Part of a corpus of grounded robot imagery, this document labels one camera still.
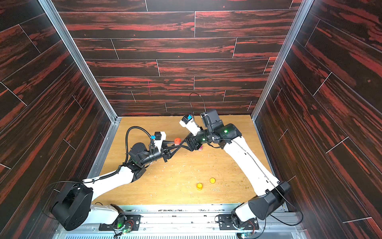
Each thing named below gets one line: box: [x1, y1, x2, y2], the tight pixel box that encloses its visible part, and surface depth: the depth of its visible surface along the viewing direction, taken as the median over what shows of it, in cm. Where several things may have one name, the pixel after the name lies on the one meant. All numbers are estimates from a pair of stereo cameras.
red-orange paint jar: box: [174, 137, 182, 146], surface depth 72 cm
